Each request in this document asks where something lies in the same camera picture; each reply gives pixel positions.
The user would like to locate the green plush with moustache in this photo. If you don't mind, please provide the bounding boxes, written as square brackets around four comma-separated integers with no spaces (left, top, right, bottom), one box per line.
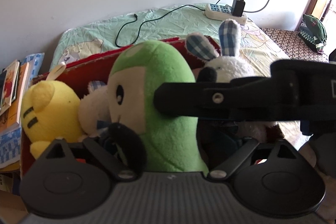
[102,39,218,175]

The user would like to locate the pastel cartoon bed sheet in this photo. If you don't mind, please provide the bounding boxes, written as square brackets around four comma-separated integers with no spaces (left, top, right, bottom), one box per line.
[51,3,288,76]

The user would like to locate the stack of children's books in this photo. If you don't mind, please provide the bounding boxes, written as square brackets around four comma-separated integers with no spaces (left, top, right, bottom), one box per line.
[1,53,45,193]

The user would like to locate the white rabbit plush plaid ears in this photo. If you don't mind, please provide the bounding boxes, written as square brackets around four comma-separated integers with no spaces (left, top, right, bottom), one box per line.
[186,19,284,143]

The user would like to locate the white power strip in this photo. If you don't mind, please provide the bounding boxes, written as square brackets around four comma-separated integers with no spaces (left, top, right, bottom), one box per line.
[205,3,247,26]

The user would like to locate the yellow bear plush red shirt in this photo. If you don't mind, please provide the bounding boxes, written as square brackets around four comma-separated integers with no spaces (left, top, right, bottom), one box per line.
[21,80,85,159]

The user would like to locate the thin black charging cable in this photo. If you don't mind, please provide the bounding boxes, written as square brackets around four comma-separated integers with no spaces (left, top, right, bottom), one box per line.
[114,0,245,48]

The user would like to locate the person's right hand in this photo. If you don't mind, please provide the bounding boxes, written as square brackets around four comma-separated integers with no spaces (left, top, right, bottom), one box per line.
[299,133,335,178]

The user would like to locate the black power adapter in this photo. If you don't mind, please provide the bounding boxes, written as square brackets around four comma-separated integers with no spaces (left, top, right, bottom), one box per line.
[231,0,245,17]

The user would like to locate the small white rabbit plush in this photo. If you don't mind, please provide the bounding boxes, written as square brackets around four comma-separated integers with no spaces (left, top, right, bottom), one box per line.
[78,81,111,136]

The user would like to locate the dark patterned stool cushion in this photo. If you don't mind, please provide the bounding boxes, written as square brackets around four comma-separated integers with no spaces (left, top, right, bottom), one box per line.
[261,28,328,63]

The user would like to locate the red cardboard box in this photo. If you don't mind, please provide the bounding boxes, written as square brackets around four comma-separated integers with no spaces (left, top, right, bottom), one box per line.
[21,37,206,176]

